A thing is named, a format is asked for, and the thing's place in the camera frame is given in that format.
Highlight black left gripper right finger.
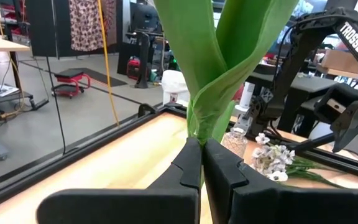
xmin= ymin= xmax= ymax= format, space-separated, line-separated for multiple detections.
xmin=202 ymin=138 xmax=358 ymax=224

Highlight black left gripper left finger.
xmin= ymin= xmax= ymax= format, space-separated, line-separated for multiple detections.
xmin=36 ymin=138 xmax=203 ymax=224

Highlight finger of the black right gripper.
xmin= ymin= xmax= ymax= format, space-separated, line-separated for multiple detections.
xmin=333 ymin=101 xmax=358 ymax=153

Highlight white plastic bucket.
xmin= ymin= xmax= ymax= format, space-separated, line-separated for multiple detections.
xmin=161 ymin=69 xmax=190 ymax=107

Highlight clear glass vase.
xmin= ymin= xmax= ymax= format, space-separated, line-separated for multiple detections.
xmin=221 ymin=126 xmax=249 ymax=159

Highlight black hanging cable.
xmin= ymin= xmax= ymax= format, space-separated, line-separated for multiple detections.
xmin=45 ymin=55 xmax=67 ymax=156

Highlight yellow hanging cable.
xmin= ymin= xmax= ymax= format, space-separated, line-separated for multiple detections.
xmin=97 ymin=0 xmax=121 ymax=128

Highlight red mandala patterned fabric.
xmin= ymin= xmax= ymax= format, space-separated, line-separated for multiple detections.
xmin=99 ymin=0 xmax=118 ymax=47

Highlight black aluminium table frame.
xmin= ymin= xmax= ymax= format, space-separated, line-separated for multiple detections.
xmin=0 ymin=102 xmax=358 ymax=215

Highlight black floor mat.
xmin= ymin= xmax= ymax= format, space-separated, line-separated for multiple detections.
xmin=73 ymin=67 xmax=129 ymax=88

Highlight red artificial tulip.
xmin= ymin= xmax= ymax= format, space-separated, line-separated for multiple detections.
xmin=152 ymin=0 xmax=301 ymax=194

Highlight white artificial flower bunch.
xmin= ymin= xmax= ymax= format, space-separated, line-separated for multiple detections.
xmin=250 ymin=133 xmax=349 ymax=190

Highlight floral patterned fabric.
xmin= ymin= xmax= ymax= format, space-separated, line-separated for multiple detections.
xmin=68 ymin=0 xmax=105 ymax=52

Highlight red portable generator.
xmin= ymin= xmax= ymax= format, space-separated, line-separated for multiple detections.
xmin=126 ymin=55 xmax=142 ymax=81

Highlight red rolling stool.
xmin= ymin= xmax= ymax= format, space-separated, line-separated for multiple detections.
xmin=50 ymin=68 xmax=92 ymax=100

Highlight printed papers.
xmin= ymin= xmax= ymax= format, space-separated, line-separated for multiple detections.
xmin=0 ymin=83 xmax=21 ymax=98

